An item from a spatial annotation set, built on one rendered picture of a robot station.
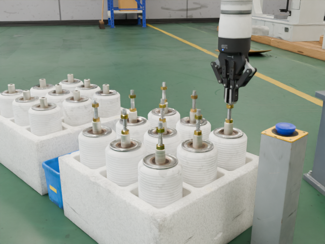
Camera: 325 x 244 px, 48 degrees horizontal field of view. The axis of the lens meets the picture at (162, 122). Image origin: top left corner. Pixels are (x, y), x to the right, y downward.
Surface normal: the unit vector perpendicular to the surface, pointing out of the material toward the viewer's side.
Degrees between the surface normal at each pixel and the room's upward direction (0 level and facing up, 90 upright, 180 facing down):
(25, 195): 0
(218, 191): 90
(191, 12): 90
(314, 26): 90
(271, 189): 90
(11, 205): 0
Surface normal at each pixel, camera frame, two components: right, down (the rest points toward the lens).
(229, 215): 0.69, 0.25
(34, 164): -0.72, 0.24
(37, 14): 0.22, 0.32
